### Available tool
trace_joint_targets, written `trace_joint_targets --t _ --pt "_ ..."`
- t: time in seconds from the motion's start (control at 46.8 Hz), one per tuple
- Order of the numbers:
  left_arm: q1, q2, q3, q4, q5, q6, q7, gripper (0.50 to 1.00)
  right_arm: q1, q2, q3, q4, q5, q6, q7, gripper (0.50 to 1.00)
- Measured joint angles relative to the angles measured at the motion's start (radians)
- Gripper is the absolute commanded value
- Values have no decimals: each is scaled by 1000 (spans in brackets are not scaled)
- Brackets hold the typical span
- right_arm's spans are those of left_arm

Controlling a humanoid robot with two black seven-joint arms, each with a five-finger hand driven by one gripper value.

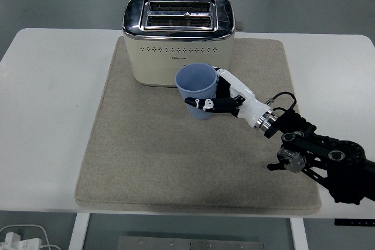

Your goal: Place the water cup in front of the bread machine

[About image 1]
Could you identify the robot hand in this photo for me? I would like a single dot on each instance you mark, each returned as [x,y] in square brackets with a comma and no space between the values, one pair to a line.
[243,95]

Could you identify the blue ribbed plastic cup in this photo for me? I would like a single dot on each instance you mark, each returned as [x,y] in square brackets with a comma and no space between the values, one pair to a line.
[193,86]

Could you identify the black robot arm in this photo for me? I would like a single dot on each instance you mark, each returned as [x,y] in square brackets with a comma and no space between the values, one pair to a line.
[337,156]

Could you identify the beige felt mat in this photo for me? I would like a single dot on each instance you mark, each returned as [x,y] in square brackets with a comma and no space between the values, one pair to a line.
[175,159]

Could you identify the cream and chrome toaster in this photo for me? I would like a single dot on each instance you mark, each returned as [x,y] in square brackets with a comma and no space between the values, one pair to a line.
[152,62]

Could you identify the white table leg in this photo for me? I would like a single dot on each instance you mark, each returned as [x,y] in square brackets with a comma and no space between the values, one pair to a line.
[78,232]
[299,235]

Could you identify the grey metal plate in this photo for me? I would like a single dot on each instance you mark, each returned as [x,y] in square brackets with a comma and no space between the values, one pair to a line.
[190,244]

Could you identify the black table control panel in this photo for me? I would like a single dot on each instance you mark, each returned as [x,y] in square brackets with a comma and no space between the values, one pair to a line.
[354,222]

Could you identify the white power strip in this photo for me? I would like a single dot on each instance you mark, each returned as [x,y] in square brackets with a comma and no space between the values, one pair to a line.
[20,242]

